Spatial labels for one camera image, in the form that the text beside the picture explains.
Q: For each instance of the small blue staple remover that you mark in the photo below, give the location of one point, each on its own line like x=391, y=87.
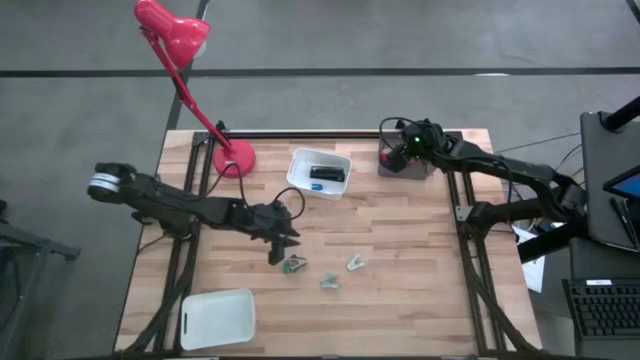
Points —
x=317, y=187

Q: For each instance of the tablet with blue screen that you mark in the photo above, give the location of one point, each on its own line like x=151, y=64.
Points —
x=627, y=186

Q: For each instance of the black stapler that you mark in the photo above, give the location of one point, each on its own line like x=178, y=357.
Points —
x=327, y=173

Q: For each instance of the black pen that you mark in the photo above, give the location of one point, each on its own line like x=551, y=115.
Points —
x=632, y=225
x=617, y=215

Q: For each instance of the black pole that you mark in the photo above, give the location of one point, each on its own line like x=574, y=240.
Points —
x=622, y=115

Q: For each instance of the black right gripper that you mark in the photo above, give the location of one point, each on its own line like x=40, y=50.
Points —
x=424, y=142

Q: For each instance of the black computer keyboard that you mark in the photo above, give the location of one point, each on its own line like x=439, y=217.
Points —
x=605, y=310

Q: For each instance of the black floor stand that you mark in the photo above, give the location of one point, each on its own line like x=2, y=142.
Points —
x=30, y=245

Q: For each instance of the grey metal bracket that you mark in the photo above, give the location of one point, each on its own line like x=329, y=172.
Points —
x=462, y=213

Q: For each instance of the red desk lamp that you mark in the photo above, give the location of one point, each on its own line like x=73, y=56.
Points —
x=235, y=160

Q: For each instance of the grey translucent plastic bin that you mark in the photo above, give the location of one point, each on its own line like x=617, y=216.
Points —
x=420, y=170

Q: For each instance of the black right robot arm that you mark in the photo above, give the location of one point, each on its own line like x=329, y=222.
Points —
x=500, y=167

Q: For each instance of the teal staple remover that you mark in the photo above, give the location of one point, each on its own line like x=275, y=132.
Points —
x=354, y=263
x=330, y=283

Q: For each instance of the dark grey side desk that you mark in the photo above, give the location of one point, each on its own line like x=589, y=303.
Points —
x=595, y=200

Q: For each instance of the green staple remover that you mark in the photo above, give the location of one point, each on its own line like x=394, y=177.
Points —
x=296, y=262

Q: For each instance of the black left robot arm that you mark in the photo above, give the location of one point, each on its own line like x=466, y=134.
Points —
x=175, y=207

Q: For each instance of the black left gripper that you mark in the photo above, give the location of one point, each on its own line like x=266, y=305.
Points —
x=267, y=220

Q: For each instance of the white paper sheet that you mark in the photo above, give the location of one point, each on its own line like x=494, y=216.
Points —
x=532, y=272

